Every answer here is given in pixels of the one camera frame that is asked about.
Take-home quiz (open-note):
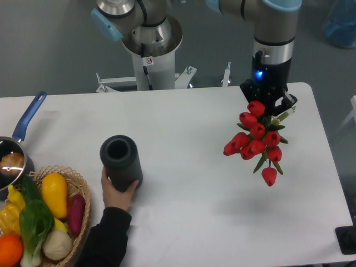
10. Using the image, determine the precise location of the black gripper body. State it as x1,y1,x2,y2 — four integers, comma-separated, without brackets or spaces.
240,51,291,107

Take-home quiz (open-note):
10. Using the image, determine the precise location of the red tulip bouquet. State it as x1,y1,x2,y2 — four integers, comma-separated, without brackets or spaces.
223,100,295,186

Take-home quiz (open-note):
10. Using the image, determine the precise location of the dark grey ribbed vase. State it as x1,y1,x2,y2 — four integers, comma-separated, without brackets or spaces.
100,135,143,192

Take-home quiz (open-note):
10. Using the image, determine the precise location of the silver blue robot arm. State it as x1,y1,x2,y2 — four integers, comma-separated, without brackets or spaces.
91,1,301,116

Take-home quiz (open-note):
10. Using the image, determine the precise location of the black sleeved forearm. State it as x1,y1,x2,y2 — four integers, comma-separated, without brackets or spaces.
75,207,132,266

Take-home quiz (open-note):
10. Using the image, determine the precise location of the person's bare hand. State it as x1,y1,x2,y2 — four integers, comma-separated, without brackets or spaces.
101,167,139,211

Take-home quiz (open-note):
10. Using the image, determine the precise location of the blue translucent container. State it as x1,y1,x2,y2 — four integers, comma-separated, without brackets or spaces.
323,1,355,48

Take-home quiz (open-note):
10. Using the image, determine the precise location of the black device at table edge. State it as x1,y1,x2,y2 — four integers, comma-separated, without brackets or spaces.
335,226,355,255

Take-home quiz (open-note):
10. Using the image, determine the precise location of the woven wicker basket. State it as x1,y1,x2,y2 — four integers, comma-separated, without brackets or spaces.
30,165,91,266

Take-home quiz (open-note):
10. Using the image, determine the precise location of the purple eggplant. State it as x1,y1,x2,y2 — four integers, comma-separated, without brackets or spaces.
67,194,86,236

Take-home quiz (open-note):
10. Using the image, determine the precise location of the yellow squash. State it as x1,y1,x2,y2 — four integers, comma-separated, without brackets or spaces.
41,172,68,221

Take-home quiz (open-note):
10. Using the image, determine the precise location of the white garlic bulb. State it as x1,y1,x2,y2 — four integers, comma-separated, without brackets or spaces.
42,230,72,261

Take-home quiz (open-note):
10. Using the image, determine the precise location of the green bok choy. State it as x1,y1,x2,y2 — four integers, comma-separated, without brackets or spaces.
19,176,54,266

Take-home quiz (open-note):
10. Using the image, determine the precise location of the bread roll in pan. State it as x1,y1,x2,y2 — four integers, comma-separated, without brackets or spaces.
1,152,24,177

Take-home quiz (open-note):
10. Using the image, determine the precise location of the yellow bell pepper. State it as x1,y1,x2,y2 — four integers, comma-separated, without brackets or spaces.
1,185,26,236

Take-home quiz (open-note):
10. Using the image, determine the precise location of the orange fruit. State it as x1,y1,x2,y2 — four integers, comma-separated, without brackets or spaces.
1,234,23,266

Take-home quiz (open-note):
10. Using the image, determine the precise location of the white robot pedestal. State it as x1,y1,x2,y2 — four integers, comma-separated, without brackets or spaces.
95,52,232,93

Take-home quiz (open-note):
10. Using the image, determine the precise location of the blue handled saucepan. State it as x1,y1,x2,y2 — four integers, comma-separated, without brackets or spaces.
1,91,47,201

